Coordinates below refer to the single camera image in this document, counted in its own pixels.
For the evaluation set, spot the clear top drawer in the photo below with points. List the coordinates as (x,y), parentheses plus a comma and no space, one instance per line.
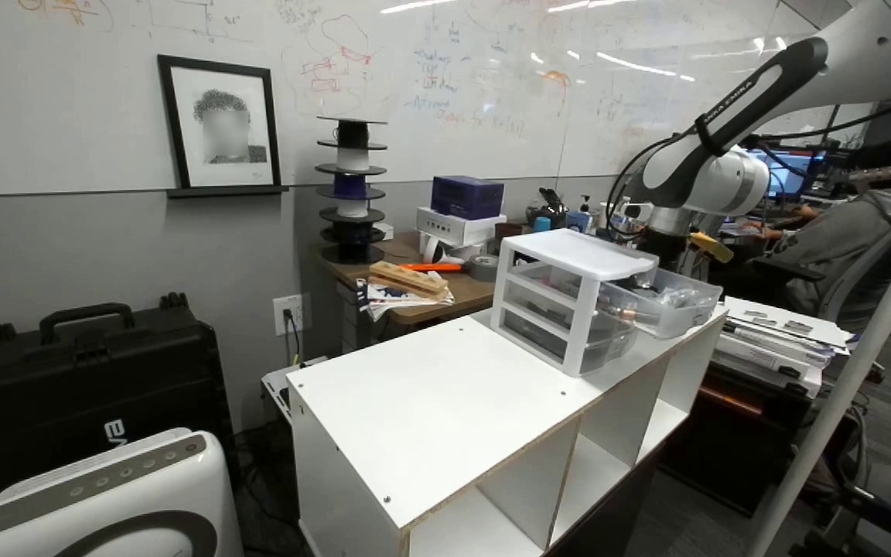
(662,303)

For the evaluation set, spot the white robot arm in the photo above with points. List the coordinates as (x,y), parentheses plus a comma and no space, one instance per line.
(705,175)

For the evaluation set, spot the white three-drawer organizer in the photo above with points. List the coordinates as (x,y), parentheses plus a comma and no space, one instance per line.
(551,295)

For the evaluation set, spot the white box under blue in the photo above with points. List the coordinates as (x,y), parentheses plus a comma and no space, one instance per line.
(453,230)

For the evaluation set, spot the wooden side desk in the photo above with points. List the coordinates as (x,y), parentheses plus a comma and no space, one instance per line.
(373,302)

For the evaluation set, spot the stack of filament spools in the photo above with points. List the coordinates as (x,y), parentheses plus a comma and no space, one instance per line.
(351,220)

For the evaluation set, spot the white shelf table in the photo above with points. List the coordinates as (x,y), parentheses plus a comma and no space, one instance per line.
(461,443)

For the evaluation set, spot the framed portrait picture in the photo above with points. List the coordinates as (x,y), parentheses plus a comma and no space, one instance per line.
(221,127)

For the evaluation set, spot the white air purifier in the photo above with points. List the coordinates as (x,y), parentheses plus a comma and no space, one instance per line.
(159,495)

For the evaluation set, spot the black hard equipment case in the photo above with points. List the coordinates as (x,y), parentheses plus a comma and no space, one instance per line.
(101,375)

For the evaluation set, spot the white tripod pole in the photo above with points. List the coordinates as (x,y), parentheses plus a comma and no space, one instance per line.
(821,430)

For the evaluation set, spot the orange handled tool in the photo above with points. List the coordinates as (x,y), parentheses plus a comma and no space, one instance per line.
(434,268)

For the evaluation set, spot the wrist camera with tan mount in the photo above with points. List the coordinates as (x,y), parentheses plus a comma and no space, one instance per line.
(708,246)

